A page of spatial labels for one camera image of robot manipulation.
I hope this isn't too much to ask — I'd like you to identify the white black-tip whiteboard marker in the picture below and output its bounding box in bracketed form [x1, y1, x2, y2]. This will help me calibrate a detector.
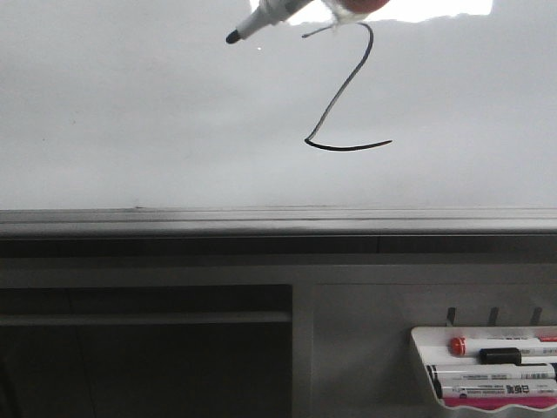
[225, 0, 311, 44]

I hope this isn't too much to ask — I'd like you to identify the large white whiteboard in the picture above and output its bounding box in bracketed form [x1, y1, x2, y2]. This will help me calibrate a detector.
[1, 1, 556, 236]

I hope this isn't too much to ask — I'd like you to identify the white marker tray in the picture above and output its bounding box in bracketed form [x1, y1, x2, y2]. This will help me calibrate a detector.
[411, 325, 556, 417]

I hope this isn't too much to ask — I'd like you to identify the round red magnet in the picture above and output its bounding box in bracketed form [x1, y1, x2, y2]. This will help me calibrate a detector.
[342, 0, 389, 15]

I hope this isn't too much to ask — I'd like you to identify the red-capped white marker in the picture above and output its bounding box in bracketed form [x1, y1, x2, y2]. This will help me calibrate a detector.
[448, 337, 556, 357]

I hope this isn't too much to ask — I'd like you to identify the white marker black end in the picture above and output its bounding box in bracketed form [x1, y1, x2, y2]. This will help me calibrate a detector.
[426, 363, 556, 382]

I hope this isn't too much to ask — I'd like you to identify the white marker front row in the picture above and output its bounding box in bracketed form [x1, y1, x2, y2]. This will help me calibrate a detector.
[433, 380, 556, 400]

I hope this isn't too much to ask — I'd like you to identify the black-capped white marker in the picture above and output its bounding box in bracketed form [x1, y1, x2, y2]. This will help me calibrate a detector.
[478, 347, 556, 366]

